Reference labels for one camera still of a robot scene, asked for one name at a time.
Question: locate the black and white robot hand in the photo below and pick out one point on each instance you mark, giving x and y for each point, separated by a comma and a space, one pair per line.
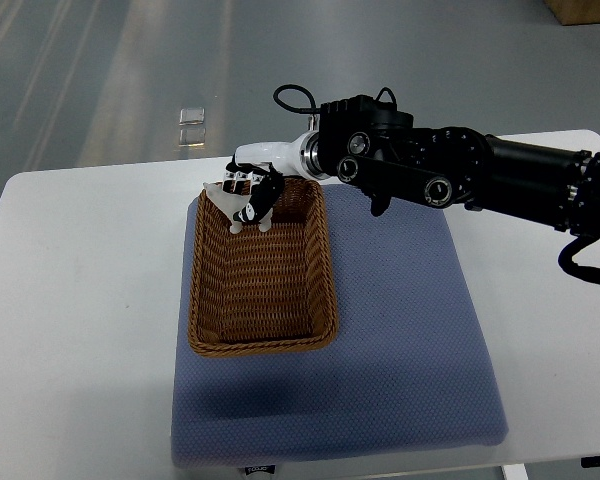
256, 174

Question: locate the white toy polar bear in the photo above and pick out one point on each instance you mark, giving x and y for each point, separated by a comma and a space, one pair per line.
230, 202

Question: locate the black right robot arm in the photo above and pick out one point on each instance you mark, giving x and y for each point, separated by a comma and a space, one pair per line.
369, 144

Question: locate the brown wicker basket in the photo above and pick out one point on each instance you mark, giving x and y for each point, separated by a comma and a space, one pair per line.
260, 292

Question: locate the metal floor plate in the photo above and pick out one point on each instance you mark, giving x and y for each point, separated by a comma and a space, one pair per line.
192, 128

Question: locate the blue fabric mat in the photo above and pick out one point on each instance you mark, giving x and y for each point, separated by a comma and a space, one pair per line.
408, 369

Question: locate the brown cardboard box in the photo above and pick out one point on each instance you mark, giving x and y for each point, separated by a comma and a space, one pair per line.
575, 12

